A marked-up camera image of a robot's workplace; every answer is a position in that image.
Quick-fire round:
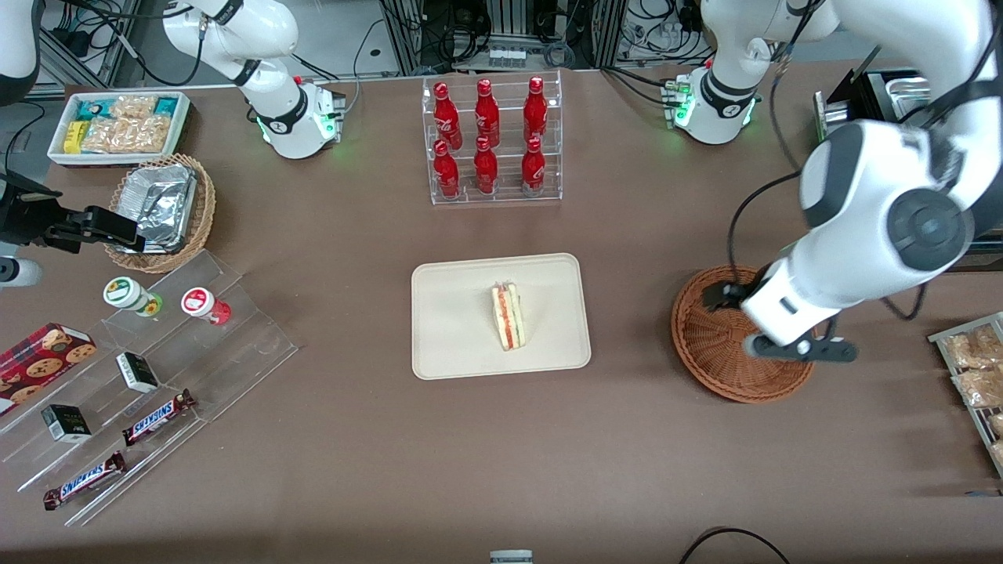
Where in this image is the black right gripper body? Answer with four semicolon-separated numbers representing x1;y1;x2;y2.
0;176;63;248

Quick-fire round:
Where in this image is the green lid sunflower cup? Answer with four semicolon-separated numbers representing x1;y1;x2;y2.
103;277;164;318

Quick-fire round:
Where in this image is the aluminium equipment rack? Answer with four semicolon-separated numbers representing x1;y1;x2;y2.
380;0;628;75

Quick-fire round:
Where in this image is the clear bag of crackers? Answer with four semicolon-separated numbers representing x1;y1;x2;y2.
82;117;170;154
110;94;158;121

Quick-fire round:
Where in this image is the red lid yogurt cup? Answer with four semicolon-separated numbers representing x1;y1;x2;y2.
181;287;232;326

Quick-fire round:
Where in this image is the white plastic snack bin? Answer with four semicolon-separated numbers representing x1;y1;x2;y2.
47;90;193;169

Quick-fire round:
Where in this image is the dark brown wicker basket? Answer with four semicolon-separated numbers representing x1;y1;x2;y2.
671;265;817;404

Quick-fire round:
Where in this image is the black tray stand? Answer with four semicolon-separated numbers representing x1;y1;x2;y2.
813;45;890;143

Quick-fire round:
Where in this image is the Snickers chocolate bar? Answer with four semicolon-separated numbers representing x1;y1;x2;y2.
43;451;127;512
121;389;197;447

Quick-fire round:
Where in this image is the red cola bottle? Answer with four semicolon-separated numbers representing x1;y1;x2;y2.
521;136;547;197
433;81;465;151
523;75;549;144
433;139;462;199
473;78;501;148
473;136;500;194

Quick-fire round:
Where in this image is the metal wire snack tray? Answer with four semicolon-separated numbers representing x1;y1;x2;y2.
929;312;1003;480

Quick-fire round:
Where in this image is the black floor cable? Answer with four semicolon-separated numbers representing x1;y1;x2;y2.
679;527;792;564

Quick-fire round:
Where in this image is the triangular layered sandwich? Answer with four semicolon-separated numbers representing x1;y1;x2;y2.
491;282;525;352

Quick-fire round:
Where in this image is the clear acrylic stepped shelf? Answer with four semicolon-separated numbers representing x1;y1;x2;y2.
0;249;299;527

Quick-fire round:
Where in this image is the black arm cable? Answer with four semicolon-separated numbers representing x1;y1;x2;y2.
726;171;802;311
882;278;930;322

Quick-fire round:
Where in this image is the light tan wicker basket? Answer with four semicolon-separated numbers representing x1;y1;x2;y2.
104;154;216;273

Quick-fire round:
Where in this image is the aluminium foil tray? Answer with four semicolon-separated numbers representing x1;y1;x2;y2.
135;182;197;253
118;164;193;216

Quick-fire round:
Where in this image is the stainless steel tray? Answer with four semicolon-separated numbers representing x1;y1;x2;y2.
878;69;937;118

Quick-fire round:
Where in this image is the clear acrylic bottle rack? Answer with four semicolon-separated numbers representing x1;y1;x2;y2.
422;69;563;206

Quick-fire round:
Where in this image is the cream plastic serving tray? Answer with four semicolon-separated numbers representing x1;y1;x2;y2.
411;252;592;381

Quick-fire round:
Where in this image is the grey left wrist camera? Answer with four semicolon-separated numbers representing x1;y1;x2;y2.
744;335;860;363

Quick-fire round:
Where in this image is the small black carton box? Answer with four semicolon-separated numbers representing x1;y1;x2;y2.
116;352;160;394
41;404;92;444

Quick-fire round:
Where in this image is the red chocolate chip cookie box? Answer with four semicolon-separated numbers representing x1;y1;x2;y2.
0;323;97;416

